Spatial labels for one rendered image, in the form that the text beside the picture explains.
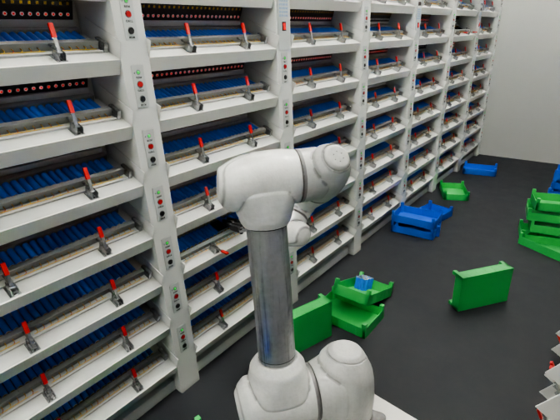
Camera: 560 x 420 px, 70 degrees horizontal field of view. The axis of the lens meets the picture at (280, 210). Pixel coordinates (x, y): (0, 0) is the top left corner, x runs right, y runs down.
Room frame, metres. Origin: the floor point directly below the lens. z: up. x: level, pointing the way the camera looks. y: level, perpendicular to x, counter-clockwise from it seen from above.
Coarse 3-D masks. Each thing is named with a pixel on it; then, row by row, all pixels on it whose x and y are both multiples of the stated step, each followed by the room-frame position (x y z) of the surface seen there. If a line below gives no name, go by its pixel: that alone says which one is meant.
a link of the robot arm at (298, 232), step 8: (296, 216) 1.36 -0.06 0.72; (304, 216) 1.38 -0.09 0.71; (288, 224) 1.33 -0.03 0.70; (296, 224) 1.32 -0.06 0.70; (304, 224) 1.32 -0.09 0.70; (288, 232) 1.30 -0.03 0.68; (296, 232) 1.29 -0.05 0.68; (304, 232) 1.30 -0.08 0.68; (288, 240) 1.30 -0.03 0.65; (296, 240) 1.28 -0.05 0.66; (304, 240) 1.30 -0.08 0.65
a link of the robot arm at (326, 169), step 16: (336, 144) 0.91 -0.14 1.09; (304, 160) 0.90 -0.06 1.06; (320, 160) 0.88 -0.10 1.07; (336, 160) 0.88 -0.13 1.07; (304, 176) 0.87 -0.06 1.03; (320, 176) 0.88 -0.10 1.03; (336, 176) 0.87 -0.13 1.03; (304, 192) 0.87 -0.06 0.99; (320, 192) 0.89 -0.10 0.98; (336, 192) 0.93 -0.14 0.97
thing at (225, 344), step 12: (336, 252) 2.26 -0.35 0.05; (324, 264) 2.12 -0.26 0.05; (312, 276) 2.02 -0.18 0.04; (300, 288) 1.93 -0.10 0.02; (240, 324) 1.60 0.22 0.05; (252, 324) 1.63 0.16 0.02; (228, 336) 1.52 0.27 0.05; (240, 336) 1.56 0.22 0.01; (216, 348) 1.44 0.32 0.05; (204, 360) 1.39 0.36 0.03; (168, 384) 1.24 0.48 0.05; (156, 396) 1.19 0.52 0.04; (132, 408) 1.13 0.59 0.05; (144, 408) 1.15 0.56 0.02
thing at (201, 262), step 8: (224, 216) 1.69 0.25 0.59; (232, 240) 1.55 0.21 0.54; (240, 240) 1.56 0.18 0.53; (224, 248) 1.49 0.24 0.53; (232, 248) 1.52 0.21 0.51; (240, 248) 1.56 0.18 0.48; (200, 256) 1.42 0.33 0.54; (208, 256) 1.43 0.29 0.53; (216, 256) 1.44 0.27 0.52; (224, 256) 1.49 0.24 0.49; (184, 264) 1.30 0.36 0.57; (192, 264) 1.37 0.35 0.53; (200, 264) 1.37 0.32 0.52; (208, 264) 1.42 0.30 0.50; (184, 272) 1.32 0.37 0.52; (192, 272) 1.36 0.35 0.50
